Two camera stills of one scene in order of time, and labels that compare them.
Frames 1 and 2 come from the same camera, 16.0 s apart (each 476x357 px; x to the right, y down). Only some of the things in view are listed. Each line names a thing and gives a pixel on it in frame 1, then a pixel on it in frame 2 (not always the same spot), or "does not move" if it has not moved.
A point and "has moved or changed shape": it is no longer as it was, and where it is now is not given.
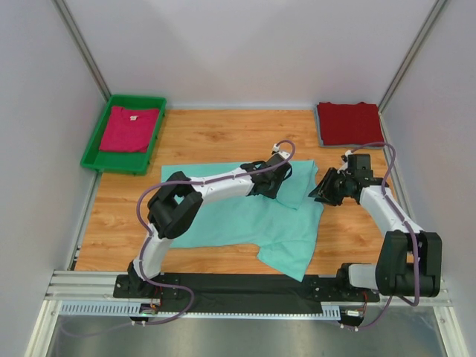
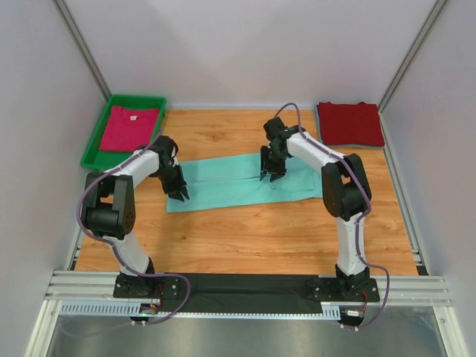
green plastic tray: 122,162 does not move
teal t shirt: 283,230 has moved or changed shape
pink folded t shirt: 129,130 does not move
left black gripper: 272,193 to 180,184
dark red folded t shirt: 349,124 does not move
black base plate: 239,292 does not move
